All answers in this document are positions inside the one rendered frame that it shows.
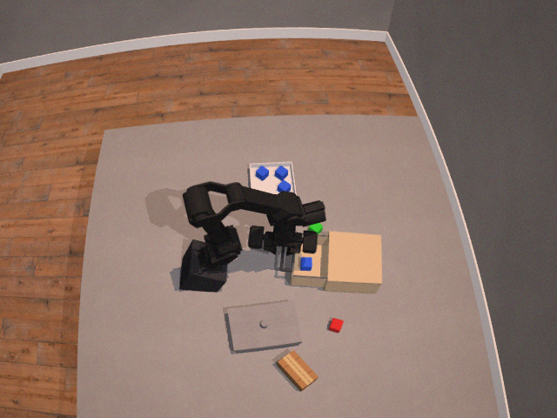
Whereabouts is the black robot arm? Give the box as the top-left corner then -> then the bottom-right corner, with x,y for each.
183,181 -> 326,272

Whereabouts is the red block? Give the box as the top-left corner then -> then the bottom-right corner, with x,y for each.
329,318 -> 344,333

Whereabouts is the brown cardboard box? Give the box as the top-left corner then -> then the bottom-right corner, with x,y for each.
277,350 -> 318,392

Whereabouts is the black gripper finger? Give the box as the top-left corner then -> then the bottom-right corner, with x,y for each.
264,232 -> 277,254
286,246 -> 301,256

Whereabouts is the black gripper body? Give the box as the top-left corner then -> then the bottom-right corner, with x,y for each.
248,226 -> 318,254

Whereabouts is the green block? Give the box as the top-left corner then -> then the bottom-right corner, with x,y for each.
308,223 -> 323,234

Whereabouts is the blue block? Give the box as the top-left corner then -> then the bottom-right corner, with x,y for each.
256,166 -> 269,181
278,180 -> 292,192
275,165 -> 288,180
300,257 -> 312,271

